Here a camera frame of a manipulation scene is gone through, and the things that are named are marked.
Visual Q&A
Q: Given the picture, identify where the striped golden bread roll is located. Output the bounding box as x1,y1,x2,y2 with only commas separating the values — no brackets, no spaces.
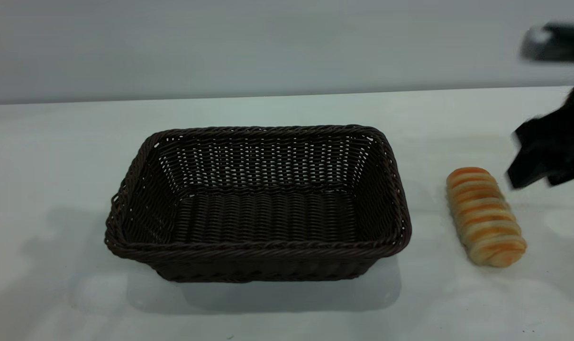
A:
446,167,527,268

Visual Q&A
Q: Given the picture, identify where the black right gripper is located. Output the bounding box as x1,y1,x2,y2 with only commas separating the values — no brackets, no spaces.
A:
506,83,574,190

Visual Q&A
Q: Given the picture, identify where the dark brown woven basket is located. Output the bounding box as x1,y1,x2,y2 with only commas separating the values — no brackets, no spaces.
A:
104,125,413,284

